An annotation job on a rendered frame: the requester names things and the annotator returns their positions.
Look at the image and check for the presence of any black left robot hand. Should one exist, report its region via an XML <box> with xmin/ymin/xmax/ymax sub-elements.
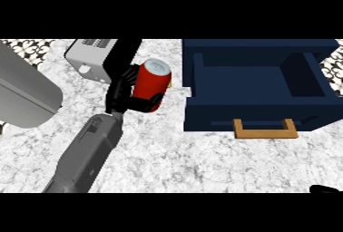
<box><xmin>105</xmin><ymin>64</ymin><xmax>164</xmax><ymax>115</ymax></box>

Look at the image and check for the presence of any wooden drawer handle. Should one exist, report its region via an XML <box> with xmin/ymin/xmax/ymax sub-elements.
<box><xmin>232</xmin><ymin>118</ymin><xmax>300</xmax><ymax>140</ymax></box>

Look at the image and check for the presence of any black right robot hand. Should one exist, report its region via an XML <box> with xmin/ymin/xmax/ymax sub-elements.
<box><xmin>307</xmin><ymin>184</ymin><xmax>343</xmax><ymax>194</ymax></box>

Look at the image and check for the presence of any large grey rounded appliance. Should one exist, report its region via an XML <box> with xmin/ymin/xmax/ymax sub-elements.
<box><xmin>0</xmin><ymin>40</ymin><xmax>65</xmax><ymax>130</ymax></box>

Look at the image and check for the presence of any red can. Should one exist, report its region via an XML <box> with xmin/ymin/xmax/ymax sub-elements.
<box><xmin>130</xmin><ymin>58</ymin><xmax>173</xmax><ymax>113</ymax></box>

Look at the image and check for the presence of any dark blue drawer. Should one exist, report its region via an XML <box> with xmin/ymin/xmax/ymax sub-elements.
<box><xmin>180</xmin><ymin>39</ymin><xmax>343</xmax><ymax>132</ymax></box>

